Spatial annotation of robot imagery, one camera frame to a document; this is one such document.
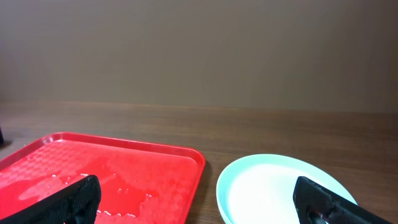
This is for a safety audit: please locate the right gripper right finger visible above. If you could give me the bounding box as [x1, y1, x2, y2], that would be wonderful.
[293, 176, 391, 224]

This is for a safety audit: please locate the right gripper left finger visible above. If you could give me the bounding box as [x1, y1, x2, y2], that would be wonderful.
[1, 175, 101, 224]

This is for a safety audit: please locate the white plate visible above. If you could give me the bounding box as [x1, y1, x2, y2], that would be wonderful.
[216, 154, 356, 224]

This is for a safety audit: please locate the red plastic tray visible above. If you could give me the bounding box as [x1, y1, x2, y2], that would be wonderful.
[1, 133, 205, 223]

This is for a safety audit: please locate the black rectangular tray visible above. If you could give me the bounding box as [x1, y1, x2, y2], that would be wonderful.
[0, 128, 4, 145]

